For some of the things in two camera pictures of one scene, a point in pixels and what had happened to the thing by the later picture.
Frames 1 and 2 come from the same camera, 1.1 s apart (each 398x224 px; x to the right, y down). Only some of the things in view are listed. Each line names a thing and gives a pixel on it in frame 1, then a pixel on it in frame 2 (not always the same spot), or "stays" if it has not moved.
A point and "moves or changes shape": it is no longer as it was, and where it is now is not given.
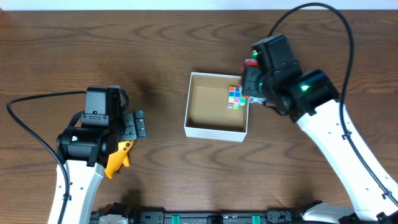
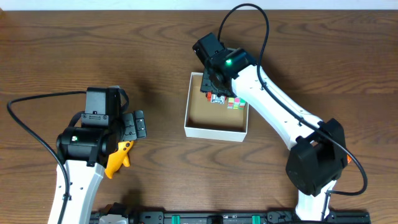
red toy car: x=249 y=62 moves or changes shape
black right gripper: x=250 y=83 → x=214 y=88
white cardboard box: x=207 y=114 stays
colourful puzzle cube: x=236 y=100 stays
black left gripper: x=132 y=127 stays
